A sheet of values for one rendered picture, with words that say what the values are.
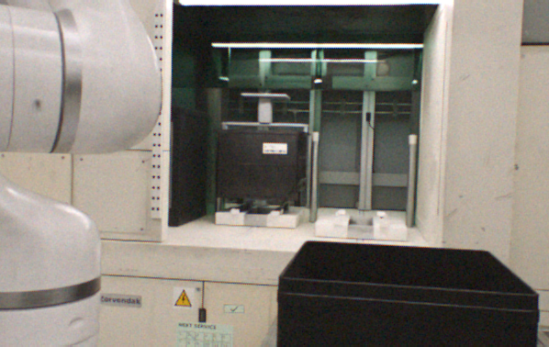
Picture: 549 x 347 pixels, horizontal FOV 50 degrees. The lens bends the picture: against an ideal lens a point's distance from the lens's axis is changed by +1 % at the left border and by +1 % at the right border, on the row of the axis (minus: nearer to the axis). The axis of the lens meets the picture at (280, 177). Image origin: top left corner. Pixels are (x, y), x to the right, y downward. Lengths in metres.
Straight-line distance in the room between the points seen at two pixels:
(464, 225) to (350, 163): 0.98
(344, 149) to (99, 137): 1.60
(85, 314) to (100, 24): 0.24
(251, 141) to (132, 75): 1.01
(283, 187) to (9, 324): 1.07
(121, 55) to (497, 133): 0.78
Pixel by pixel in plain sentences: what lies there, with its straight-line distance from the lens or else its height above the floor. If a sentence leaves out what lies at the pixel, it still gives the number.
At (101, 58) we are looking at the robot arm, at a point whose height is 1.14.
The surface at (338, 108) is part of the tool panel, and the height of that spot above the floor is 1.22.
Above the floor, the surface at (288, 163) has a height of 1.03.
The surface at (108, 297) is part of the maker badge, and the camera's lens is 1.31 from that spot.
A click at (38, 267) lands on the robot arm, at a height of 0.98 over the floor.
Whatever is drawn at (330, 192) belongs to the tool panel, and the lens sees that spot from 2.06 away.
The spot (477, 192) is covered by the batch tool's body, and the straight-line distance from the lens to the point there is 1.12.
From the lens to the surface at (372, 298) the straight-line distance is 0.65.
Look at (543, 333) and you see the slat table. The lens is 1.17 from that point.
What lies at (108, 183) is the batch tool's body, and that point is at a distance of 1.28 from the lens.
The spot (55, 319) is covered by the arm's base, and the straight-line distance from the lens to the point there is 0.51.
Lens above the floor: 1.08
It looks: 3 degrees down
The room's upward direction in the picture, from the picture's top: 2 degrees clockwise
